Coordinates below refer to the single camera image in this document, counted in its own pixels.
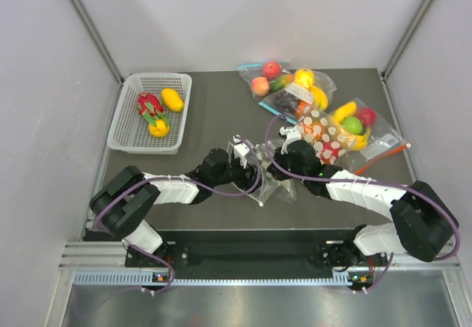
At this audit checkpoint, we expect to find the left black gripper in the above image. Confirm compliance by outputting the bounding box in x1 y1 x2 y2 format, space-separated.
212 154 266 193

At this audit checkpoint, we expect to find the polka dot zip bag front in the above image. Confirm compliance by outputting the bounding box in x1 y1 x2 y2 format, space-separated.
227 140 296 207

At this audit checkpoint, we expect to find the polka dot zip bag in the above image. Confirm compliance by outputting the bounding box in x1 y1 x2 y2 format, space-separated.
286 106 365 165
227 140 296 207

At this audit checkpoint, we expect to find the yellow fake mango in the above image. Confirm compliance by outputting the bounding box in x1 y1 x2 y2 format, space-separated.
147 118 170 138
161 88 184 112

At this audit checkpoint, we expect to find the red fake strawberry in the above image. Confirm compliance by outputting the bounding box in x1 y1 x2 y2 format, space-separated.
136 92 169 125

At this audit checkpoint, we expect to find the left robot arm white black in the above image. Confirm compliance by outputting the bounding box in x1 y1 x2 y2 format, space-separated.
89 143 263 266

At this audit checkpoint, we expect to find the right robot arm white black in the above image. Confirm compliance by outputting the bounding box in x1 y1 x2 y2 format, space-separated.
266 140 459 265

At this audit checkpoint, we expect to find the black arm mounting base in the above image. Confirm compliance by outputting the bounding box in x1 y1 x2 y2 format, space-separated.
125 226 407 279

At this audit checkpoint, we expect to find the polka dot zip bag right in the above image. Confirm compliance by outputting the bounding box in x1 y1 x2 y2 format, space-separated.
286 106 365 165

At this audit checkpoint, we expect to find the blue zip bag with grapes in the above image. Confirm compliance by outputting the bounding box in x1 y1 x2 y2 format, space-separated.
259 83 314 125

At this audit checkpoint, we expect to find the green fake apple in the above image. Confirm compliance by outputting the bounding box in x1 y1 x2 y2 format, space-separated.
341 116 364 135

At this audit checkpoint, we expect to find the clear bag with lemon banana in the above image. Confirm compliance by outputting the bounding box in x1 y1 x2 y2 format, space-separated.
294 69 337 111

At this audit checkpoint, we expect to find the fake peach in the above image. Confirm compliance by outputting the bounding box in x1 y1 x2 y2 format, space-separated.
251 76 270 97

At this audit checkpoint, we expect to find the orange zip bag with fruit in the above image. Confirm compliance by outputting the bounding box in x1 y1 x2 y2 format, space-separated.
330 98 411 174

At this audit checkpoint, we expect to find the clear bag with apple peach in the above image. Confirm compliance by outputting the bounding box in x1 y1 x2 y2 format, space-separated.
236 61 294 100

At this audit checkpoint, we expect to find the red fake apple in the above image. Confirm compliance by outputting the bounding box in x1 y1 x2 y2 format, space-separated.
262 61 282 80

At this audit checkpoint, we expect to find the white perforated plastic basket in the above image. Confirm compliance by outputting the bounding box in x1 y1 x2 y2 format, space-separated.
107 72 192 155

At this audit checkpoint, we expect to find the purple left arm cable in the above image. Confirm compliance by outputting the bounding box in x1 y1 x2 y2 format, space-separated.
91 134 263 232

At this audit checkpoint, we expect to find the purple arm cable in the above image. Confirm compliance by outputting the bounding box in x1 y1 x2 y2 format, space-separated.
91 134 263 232
264 114 462 261

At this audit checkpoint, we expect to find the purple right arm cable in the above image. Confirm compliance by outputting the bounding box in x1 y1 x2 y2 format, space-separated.
264 114 462 261

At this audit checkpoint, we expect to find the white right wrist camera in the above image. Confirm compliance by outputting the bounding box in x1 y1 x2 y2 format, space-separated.
279 126 302 155

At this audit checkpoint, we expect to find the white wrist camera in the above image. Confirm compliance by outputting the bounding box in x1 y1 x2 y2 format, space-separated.
279 126 302 155
232 135 253 169

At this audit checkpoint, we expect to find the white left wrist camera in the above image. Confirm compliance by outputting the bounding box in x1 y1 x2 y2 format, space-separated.
232 135 253 169

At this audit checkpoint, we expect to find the grey slotted cable duct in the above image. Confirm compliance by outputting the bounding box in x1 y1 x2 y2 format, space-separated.
73 269 367 287

